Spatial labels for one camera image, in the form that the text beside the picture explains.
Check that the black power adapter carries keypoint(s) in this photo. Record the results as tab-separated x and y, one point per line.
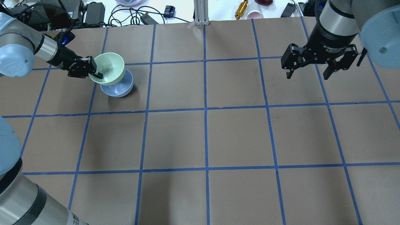
289	10

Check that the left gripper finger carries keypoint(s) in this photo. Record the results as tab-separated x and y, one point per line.
94	70

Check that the blue bowl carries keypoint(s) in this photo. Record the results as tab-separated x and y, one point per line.
120	89

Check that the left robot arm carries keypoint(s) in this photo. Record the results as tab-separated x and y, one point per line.
21	44

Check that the black flat power brick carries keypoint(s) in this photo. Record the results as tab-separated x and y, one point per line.
94	14

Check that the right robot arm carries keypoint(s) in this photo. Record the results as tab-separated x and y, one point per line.
346	29

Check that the green bowl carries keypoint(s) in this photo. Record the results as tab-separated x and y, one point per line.
112	66

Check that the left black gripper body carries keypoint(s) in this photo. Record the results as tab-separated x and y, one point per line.
63	58

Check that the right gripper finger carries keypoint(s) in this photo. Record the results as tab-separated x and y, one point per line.
331	68
290	71

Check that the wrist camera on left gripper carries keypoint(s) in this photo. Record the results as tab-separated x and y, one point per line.
64	37

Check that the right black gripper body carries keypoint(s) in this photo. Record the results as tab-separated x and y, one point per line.
326	40

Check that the gold cylinder tool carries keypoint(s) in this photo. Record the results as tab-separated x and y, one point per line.
241	9

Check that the red brown fruit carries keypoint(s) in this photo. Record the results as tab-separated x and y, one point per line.
264	2

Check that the aluminium frame post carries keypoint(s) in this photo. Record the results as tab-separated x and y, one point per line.
201	17

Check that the small blue black device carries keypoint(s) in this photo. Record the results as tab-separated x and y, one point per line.
169	11

